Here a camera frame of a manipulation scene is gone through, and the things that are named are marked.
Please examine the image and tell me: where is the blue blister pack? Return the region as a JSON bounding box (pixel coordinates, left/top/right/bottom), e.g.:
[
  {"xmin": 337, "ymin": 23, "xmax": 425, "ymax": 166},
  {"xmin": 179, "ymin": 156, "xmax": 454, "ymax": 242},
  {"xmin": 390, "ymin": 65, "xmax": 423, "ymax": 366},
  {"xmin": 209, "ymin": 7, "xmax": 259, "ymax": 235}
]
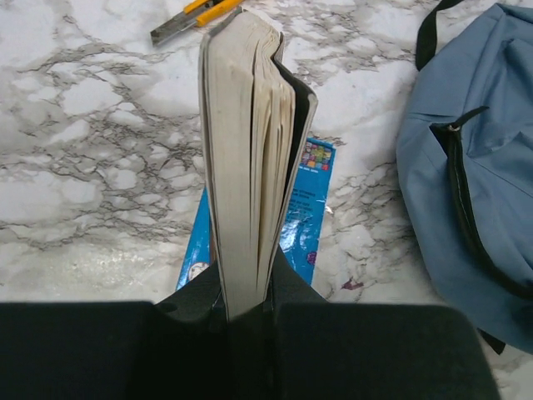
[{"xmin": 176, "ymin": 138, "xmax": 336, "ymax": 290}]

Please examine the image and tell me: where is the yellow utility knife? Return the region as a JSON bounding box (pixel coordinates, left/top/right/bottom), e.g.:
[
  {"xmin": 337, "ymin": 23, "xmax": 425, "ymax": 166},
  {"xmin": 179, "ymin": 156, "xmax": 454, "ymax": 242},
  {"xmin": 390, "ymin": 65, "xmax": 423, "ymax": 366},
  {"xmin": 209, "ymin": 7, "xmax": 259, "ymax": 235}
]
[{"xmin": 150, "ymin": 0, "xmax": 242, "ymax": 47}]

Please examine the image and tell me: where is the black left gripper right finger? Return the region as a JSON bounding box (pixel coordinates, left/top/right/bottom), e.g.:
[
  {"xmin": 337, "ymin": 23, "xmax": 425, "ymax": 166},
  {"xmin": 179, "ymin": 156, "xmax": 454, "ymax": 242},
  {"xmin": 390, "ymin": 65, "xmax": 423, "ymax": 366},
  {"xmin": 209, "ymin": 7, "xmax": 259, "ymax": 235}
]
[{"xmin": 271, "ymin": 252, "xmax": 500, "ymax": 399}]

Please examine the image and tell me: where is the black paperback book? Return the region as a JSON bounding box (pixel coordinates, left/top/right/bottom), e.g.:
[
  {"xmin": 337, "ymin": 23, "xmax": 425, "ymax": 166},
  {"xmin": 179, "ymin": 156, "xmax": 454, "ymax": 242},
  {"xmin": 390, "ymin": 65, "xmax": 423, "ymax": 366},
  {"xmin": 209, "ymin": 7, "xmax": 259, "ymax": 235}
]
[{"xmin": 198, "ymin": 8, "xmax": 318, "ymax": 320}]

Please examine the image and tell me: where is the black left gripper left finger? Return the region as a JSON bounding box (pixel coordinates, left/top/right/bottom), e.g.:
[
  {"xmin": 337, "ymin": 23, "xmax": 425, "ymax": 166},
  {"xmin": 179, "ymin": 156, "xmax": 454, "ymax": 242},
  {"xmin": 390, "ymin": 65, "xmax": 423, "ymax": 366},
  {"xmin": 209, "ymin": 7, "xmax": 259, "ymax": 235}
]
[{"xmin": 1, "ymin": 267, "xmax": 229, "ymax": 399}]

